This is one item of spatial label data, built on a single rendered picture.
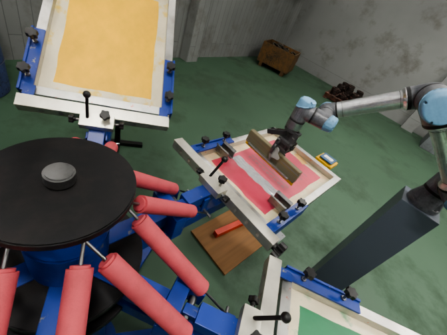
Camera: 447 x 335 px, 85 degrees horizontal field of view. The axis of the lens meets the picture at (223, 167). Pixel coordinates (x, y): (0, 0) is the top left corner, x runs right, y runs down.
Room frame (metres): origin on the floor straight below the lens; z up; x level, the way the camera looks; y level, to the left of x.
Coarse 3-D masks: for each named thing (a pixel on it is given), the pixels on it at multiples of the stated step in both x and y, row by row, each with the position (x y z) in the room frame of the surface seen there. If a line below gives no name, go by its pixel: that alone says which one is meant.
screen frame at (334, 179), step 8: (240, 136) 1.36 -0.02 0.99; (264, 136) 1.54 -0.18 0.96; (232, 144) 1.25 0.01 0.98; (240, 144) 1.33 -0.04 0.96; (200, 152) 1.04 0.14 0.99; (208, 152) 1.09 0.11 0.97; (296, 152) 1.52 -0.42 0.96; (304, 152) 1.50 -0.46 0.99; (312, 160) 1.45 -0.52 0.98; (320, 168) 1.41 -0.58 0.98; (328, 176) 1.38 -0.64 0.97; (336, 176) 1.37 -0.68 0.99; (328, 184) 1.25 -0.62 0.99; (312, 192) 1.11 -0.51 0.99; (320, 192) 1.14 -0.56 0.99; (312, 200) 1.04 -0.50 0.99
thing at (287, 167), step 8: (248, 136) 1.20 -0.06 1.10; (256, 136) 1.18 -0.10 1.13; (256, 144) 1.17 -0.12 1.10; (264, 144) 1.14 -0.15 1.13; (264, 152) 1.13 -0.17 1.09; (280, 152) 1.11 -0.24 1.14; (272, 160) 1.10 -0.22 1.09; (280, 160) 1.08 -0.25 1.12; (288, 160) 1.07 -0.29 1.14; (280, 168) 1.06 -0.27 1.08; (288, 168) 1.04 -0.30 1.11; (296, 168) 1.04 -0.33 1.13; (288, 176) 1.03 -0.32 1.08; (296, 176) 1.01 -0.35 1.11
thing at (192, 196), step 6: (186, 192) 0.69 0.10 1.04; (192, 192) 0.70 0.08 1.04; (198, 192) 0.71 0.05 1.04; (204, 192) 0.73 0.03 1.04; (180, 198) 0.67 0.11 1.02; (186, 198) 0.66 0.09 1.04; (192, 198) 0.67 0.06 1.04; (198, 198) 0.68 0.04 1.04; (204, 198) 0.70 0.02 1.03; (210, 198) 0.74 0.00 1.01; (192, 204) 0.65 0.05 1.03; (198, 204) 0.68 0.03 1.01
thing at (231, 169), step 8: (272, 144) 1.49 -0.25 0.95; (240, 152) 1.24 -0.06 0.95; (248, 152) 1.28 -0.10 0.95; (288, 152) 1.48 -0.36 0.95; (216, 160) 1.08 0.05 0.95; (232, 160) 1.14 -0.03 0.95; (248, 160) 1.20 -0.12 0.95; (224, 168) 1.04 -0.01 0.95; (232, 168) 1.07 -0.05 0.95; (240, 168) 1.10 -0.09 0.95; (256, 168) 1.16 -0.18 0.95; (232, 176) 1.00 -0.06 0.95; (240, 176) 1.03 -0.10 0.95; (248, 176) 1.06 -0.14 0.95
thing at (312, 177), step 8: (296, 160) 1.42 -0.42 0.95; (304, 168) 1.37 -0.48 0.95; (264, 176) 1.12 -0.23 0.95; (312, 176) 1.32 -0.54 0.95; (240, 184) 0.97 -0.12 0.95; (248, 184) 0.99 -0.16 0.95; (256, 184) 1.02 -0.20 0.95; (272, 184) 1.08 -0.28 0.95; (296, 184) 1.17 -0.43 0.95; (304, 184) 1.20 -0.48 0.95; (248, 192) 0.94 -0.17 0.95; (256, 192) 0.96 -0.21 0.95; (264, 192) 0.99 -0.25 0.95; (288, 192) 1.07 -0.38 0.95; (296, 192) 1.10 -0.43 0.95; (256, 200) 0.90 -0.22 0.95; (264, 200) 0.93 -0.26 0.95; (264, 208) 0.87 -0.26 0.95; (272, 208) 0.90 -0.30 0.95
